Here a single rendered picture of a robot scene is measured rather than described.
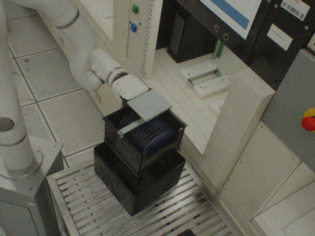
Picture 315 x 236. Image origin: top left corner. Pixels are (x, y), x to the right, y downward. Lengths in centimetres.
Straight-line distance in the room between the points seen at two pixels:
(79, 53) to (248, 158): 69
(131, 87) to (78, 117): 157
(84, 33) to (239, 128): 58
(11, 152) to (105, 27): 102
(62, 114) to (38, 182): 129
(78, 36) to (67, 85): 188
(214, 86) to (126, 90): 71
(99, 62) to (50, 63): 197
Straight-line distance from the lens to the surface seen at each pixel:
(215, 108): 162
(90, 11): 225
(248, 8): 103
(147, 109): 108
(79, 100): 281
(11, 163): 148
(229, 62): 198
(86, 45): 111
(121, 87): 114
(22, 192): 148
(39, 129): 264
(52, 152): 156
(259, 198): 129
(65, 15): 103
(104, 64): 120
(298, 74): 95
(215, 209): 147
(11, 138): 135
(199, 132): 154
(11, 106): 118
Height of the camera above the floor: 203
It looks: 48 degrees down
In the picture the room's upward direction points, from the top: 10 degrees clockwise
